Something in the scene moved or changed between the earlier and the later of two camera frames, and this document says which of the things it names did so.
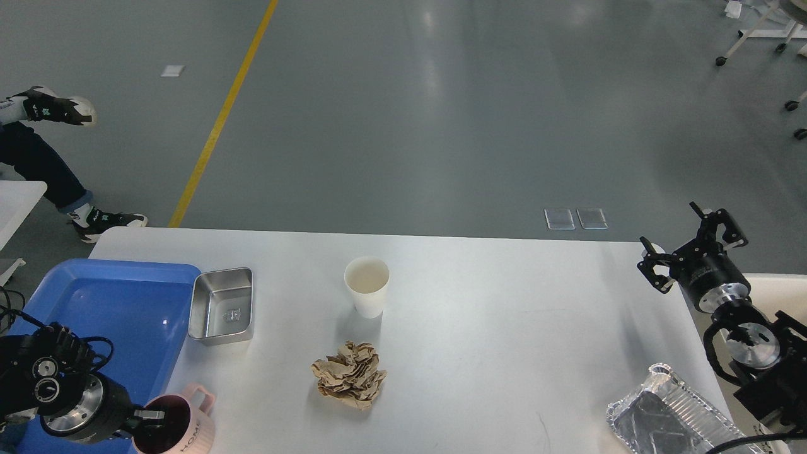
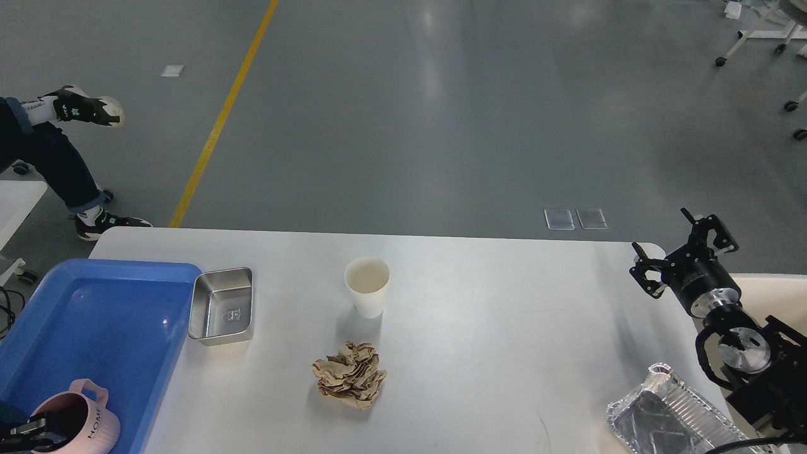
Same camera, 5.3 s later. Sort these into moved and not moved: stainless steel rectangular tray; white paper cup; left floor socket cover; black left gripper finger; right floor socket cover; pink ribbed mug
Moved: pink ribbed mug; black left gripper finger
Not moved: white paper cup; left floor socket cover; stainless steel rectangular tray; right floor socket cover
